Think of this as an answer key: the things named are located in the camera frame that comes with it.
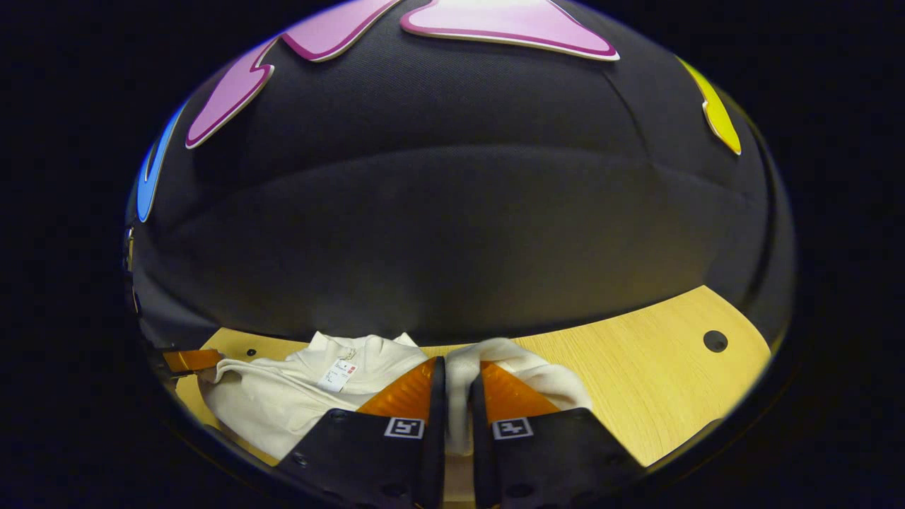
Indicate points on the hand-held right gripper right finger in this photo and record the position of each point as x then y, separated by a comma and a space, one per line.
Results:
482, 459

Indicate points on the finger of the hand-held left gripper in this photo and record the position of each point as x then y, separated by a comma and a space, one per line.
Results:
191, 360

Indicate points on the white t-shirt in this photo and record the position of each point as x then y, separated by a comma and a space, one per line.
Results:
283, 403

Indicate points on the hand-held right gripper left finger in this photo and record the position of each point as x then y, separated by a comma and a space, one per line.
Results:
433, 452

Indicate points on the black backdrop cloth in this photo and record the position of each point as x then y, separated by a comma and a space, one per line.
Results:
459, 212

